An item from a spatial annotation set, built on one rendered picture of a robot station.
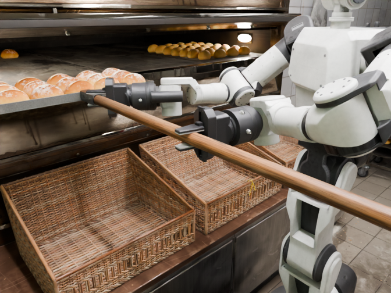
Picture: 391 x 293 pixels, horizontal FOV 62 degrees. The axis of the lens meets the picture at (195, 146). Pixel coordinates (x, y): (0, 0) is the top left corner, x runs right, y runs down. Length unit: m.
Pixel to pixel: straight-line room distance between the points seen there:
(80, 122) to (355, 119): 1.12
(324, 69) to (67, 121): 1.00
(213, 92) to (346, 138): 0.59
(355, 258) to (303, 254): 1.19
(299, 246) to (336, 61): 0.65
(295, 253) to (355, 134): 0.72
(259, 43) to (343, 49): 1.56
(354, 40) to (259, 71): 0.38
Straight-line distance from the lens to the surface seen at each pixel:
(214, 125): 0.71
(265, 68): 1.18
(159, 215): 1.52
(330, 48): 0.92
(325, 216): 1.12
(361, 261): 2.41
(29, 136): 1.41
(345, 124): 0.62
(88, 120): 1.49
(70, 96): 1.12
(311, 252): 1.23
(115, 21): 1.33
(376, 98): 0.65
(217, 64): 1.90
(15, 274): 1.40
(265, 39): 2.41
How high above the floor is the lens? 1.44
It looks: 22 degrees down
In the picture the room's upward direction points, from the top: straight up
